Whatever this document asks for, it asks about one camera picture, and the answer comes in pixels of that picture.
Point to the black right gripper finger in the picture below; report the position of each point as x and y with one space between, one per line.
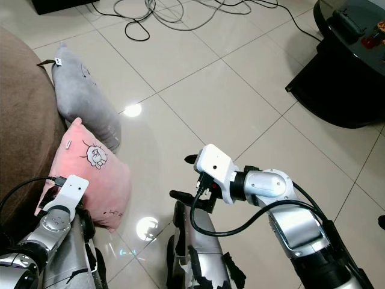
191 159
183 197

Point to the pink cartoon pillow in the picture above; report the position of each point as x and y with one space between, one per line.
102 174

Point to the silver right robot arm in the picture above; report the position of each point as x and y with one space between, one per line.
295 223

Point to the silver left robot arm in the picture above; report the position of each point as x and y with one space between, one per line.
30 250

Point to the brown sofa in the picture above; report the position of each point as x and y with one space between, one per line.
24 132

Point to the grey pillow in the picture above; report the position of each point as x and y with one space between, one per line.
87 99

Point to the black floor box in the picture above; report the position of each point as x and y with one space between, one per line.
63 6

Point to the silver left robot leg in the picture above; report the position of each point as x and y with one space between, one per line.
87 265

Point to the silver robot leg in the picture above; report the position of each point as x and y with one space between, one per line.
201 253
87 265

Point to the silver right robot leg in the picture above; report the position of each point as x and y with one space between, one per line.
201 253

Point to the black round glass table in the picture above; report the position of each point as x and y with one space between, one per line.
343 78

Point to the black remote control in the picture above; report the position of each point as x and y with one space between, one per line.
350 21

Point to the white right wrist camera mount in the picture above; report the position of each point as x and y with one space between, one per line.
216 165

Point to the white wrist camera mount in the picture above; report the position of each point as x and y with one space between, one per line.
69 192
216 165

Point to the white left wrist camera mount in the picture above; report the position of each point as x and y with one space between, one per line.
69 192

